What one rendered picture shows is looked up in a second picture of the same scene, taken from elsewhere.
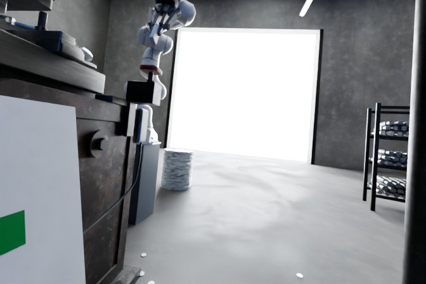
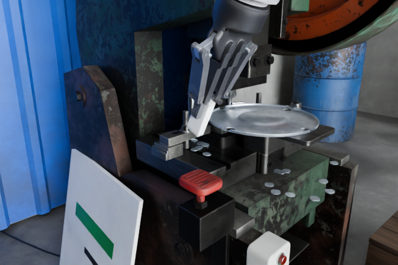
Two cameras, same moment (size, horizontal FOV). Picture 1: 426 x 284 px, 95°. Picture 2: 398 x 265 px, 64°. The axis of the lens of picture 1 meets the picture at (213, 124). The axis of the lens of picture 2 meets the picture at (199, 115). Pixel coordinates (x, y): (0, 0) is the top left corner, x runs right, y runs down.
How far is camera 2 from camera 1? 1.11 m
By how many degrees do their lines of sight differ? 127
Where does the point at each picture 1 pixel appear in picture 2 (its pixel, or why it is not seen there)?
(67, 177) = (127, 246)
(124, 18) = not seen: outside the picture
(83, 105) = (163, 202)
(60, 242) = not seen: outside the picture
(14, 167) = (115, 220)
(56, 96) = (146, 188)
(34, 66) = (154, 163)
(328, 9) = not seen: outside the picture
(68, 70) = (172, 165)
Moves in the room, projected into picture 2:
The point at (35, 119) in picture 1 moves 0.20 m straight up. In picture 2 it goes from (123, 200) to (118, 132)
